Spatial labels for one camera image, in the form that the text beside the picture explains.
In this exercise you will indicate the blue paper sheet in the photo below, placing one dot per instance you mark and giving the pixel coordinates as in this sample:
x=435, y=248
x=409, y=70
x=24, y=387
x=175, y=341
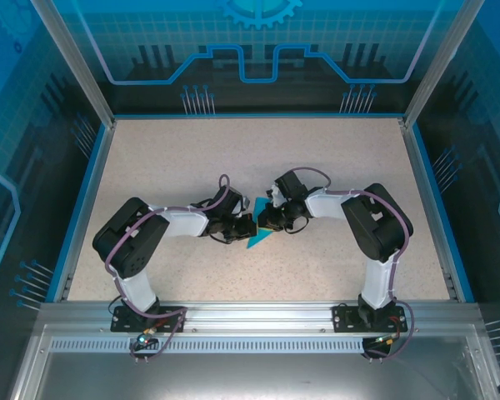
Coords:
x=256, y=241

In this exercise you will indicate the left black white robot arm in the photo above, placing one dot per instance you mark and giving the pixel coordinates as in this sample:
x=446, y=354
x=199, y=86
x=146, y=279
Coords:
x=129, y=241

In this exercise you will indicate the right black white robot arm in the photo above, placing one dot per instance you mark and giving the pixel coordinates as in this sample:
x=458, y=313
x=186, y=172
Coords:
x=379, y=221

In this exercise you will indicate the metal sheet tray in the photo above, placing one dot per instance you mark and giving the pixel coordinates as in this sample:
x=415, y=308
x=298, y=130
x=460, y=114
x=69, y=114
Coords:
x=250, y=375

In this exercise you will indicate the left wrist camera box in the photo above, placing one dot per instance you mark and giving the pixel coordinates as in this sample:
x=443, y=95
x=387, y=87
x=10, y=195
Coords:
x=246, y=202

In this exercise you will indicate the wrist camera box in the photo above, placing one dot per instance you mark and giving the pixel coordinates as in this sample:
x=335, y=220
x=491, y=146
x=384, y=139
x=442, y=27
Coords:
x=246, y=202
x=275, y=196

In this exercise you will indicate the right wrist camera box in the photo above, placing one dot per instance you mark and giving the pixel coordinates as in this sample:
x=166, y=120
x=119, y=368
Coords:
x=275, y=196

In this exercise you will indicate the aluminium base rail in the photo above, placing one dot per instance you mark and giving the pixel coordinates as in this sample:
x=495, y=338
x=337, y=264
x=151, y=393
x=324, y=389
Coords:
x=258, y=314

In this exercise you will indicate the blue aluminium table end rail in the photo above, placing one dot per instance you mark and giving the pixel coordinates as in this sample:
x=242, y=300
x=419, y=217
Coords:
x=258, y=116

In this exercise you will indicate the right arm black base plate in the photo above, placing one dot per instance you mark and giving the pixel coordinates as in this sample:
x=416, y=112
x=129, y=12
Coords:
x=346, y=318

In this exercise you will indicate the blue aluminium table side rail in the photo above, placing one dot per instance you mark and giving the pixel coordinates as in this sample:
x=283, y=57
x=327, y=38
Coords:
x=421, y=166
x=98, y=166

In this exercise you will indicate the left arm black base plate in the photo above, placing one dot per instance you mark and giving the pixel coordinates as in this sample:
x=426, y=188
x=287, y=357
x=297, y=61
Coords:
x=125, y=323

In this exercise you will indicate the aluminium frame post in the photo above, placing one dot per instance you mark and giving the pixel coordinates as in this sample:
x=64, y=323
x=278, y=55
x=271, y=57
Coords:
x=81, y=62
x=437, y=62

